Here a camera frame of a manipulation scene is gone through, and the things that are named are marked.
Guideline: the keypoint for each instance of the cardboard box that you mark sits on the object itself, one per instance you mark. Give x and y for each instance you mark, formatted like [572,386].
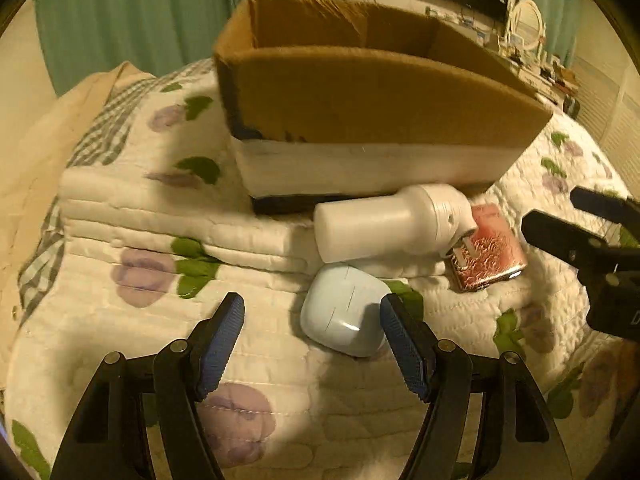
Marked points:
[380,110]

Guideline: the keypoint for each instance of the green curtain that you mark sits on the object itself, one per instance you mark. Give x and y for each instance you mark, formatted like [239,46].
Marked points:
[552,10]
[150,15]

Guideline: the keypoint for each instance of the white round vanity mirror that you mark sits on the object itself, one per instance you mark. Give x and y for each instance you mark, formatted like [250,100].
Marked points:
[525,22]

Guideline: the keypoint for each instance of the beige pillow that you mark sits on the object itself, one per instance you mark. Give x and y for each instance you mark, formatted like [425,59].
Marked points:
[45,160]

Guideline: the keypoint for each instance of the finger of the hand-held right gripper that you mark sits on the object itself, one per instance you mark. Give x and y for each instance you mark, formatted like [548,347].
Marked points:
[560,240]
[600,202]

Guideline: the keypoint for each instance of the floral quilted blanket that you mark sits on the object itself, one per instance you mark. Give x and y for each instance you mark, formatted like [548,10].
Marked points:
[150,280]

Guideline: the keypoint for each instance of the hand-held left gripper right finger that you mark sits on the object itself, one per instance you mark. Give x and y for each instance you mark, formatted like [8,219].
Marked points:
[403,348]

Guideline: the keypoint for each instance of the pink patterned metal case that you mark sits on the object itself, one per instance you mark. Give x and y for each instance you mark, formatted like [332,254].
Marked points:
[492,250]

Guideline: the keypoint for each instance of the pale blue earbuds case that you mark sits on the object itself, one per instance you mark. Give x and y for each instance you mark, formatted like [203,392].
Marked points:
[340,310]

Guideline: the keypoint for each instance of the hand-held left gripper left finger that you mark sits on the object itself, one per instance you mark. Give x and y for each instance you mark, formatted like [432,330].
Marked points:
[220,345]

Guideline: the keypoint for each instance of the cluttered dresser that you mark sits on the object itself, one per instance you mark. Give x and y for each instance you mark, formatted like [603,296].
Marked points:
[530,65]

